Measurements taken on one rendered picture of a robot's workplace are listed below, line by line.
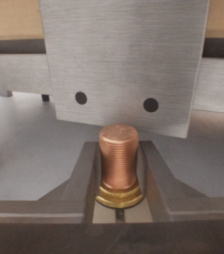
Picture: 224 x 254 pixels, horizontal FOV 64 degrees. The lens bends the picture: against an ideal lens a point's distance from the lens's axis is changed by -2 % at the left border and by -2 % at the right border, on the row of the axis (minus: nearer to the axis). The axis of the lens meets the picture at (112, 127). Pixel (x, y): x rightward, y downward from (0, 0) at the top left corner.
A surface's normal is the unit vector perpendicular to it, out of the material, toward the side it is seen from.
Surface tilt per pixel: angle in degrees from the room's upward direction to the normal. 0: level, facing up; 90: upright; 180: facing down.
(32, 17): 90
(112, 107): 90
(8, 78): 90
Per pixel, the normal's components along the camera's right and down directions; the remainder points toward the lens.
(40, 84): -0.33, 0.44
